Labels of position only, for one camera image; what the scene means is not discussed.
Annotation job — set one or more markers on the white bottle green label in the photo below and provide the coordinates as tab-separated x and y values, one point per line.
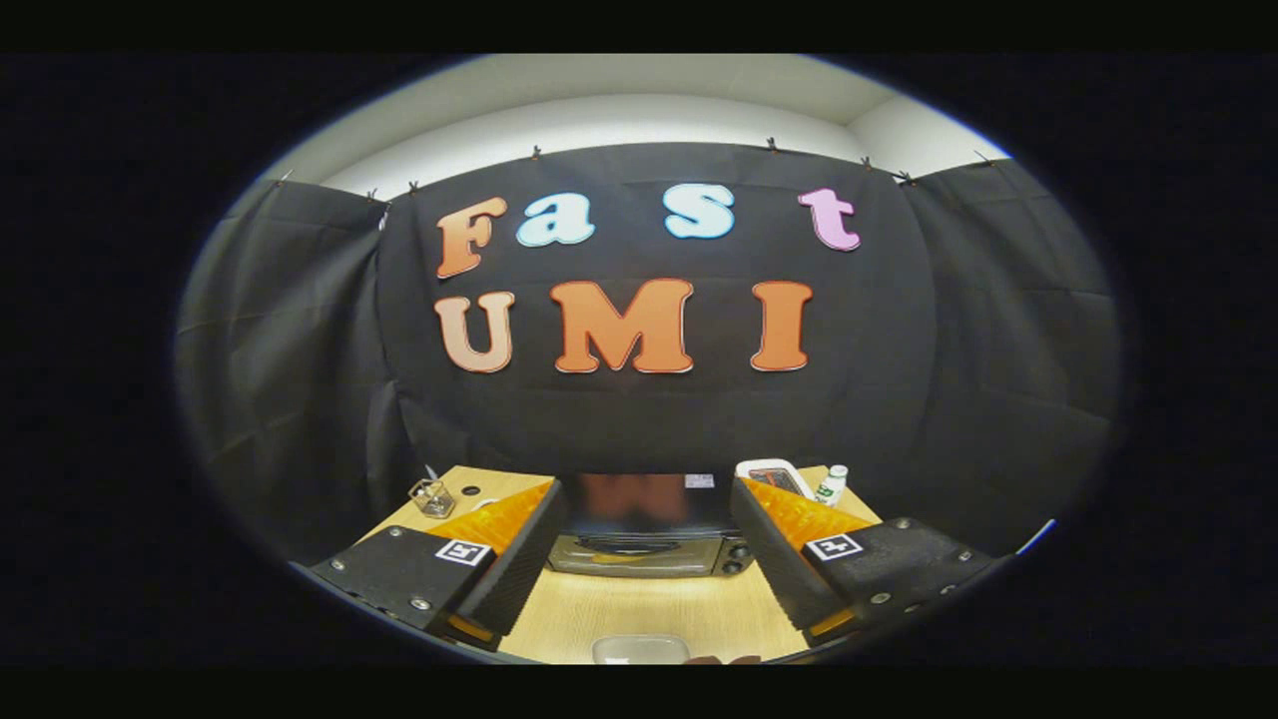
832	489

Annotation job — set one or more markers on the white oval plate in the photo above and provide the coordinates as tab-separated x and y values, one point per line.
639	651

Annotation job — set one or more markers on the white pop-up toaster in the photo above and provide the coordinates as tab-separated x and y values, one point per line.
769	466

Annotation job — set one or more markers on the small white snack dish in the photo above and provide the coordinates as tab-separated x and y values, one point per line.
484	504

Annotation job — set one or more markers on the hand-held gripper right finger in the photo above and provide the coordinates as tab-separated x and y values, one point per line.
774	559

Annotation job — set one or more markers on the black toaster oven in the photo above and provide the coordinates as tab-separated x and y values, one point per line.
649	509

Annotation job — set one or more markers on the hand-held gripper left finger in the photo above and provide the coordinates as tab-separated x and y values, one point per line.
524	559

